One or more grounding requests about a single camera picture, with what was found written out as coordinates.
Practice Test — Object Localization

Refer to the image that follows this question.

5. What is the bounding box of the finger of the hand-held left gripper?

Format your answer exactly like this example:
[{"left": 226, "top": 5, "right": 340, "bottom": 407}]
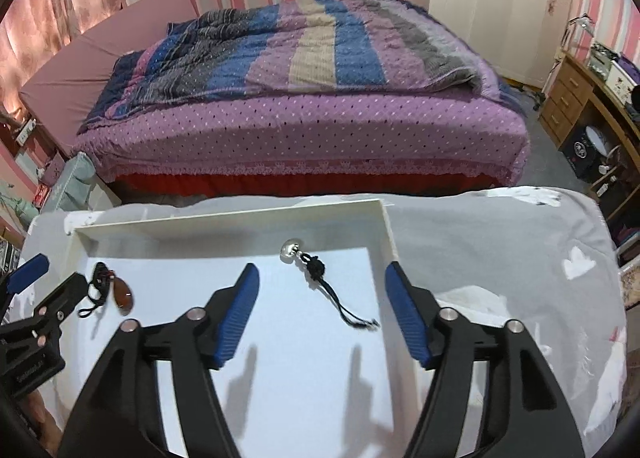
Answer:
[
  {"left": 20, "top": 272, "right": 90, "bottom": 346},
  {"left": 0, "top": 254, "right": 51, "bottom": 311}
]

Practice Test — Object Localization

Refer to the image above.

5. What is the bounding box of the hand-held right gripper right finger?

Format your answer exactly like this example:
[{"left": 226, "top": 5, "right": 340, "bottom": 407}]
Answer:
[{"left": 384, "top": 261, "right": 586, "bottom": 458}]

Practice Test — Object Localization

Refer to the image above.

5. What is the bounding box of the bed with purple dotted sheet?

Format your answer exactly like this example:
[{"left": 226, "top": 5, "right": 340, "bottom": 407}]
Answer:
[{"left": 75, "top": 0, "right": 531, "bottom": 199}]

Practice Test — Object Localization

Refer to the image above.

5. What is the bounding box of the wooden desk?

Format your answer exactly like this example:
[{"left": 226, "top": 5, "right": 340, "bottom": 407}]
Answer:
[{"left": 540, "top": 50, "right": 640, "bottom": 239}]

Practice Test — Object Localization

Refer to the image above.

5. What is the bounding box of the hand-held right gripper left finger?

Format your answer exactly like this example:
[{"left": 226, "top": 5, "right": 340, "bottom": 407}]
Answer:
[{"left": 57, "top": 262, "right": 262, "bottom": 458}]

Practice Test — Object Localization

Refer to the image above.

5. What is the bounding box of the white tray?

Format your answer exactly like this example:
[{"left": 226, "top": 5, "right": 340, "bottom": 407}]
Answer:
[{"left": 64, "top": 195, "right": 401, "bottom": 458}]

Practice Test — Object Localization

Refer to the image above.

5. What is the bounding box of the amber pendant black cord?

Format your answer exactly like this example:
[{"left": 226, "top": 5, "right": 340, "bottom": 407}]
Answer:
[{"left": 77, "top": 262, "right": 136, "bottom": 319}]

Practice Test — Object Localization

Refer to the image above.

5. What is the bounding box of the black box with white circle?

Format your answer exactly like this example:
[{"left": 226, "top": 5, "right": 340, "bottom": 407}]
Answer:
[{"left": 560, "top": 125, "right": 613, "bottom": 183}]

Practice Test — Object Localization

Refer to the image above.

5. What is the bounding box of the grey storage bag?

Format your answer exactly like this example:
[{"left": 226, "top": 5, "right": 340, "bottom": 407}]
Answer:
[{"left": 50, "top": 153, "right": 101, "bottom": 211}]

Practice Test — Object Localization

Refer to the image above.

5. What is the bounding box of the person's left forearm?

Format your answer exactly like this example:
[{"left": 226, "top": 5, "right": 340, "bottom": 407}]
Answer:
[{"left": 20, "top": 388, "right": 63, "bottom": 449}]

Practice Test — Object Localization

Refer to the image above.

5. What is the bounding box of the pink mattress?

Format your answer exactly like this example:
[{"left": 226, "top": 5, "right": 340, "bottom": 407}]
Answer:
[{"left": 20, "top": 0, "right": 201, "bottom": 159}]

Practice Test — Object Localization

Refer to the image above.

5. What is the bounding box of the pale round pendant black cord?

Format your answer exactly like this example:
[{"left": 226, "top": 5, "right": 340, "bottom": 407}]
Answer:
[{"left": 278, "top": 237, "right": 381, "bottom": 331}]

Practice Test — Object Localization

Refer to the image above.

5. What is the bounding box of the striped quilt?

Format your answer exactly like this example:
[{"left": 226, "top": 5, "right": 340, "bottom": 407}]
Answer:
[{"left": 87, "top": 0, "right": 501, "bottom": 129}]

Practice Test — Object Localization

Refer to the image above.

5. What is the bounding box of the desk lamp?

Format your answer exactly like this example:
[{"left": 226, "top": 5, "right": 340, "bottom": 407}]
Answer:
[{"left": 569, "top": 15, "right": 597, "bottom": 58}]

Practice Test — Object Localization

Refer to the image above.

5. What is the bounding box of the cream wardrobe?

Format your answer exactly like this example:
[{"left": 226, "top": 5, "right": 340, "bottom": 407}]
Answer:
[{"left": 430, "top": 0, "right": 576, "bottom": 88}]

